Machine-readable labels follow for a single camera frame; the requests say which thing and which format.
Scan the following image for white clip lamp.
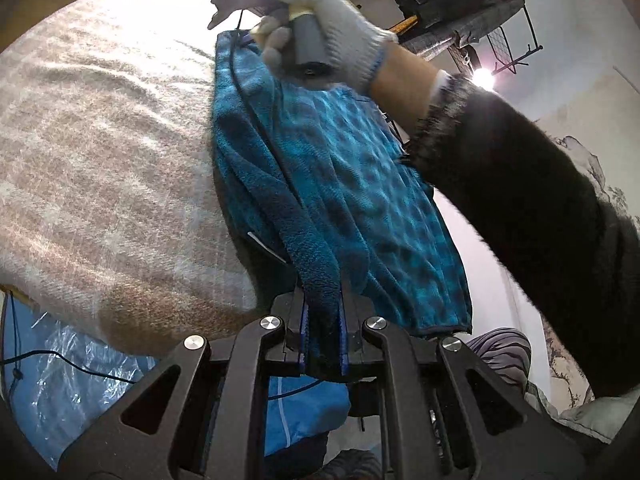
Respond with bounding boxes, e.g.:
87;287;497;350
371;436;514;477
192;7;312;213
470;66;498;92

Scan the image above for person's right forearm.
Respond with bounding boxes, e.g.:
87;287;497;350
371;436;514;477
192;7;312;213
367;42;640;403

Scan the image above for beige plaid blanket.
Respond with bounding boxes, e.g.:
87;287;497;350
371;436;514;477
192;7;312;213
0;0;301;356

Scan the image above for blue plaid fleece garment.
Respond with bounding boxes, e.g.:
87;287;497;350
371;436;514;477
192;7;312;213
210;29;473;381

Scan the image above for person's right hand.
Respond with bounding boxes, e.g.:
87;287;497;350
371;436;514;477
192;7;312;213
258;0;399;97

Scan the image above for grey plaid coat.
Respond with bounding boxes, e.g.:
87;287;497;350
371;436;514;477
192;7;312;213
402;0;526;57

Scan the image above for black metal clothes rack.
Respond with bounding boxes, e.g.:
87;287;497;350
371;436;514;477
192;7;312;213
397;0;545;77

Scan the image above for landscape wall mural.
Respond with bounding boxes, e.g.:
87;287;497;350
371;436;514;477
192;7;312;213
534;67;640;411

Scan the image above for yellow hanging scarf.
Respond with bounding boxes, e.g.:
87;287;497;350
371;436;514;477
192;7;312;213
385;15;420;37

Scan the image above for blue plastic bag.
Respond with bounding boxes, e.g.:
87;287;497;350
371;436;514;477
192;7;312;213
0;287;351;463

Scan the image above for person's striped pants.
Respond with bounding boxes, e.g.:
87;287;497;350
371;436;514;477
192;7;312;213
465;327;533;401

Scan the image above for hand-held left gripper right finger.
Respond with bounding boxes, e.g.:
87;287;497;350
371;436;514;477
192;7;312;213
340;280;586;480

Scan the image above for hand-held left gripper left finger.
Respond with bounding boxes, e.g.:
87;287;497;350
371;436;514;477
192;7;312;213
57;287;307;480

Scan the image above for grey green quilt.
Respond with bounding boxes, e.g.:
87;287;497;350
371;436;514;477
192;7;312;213
525;379;640;448

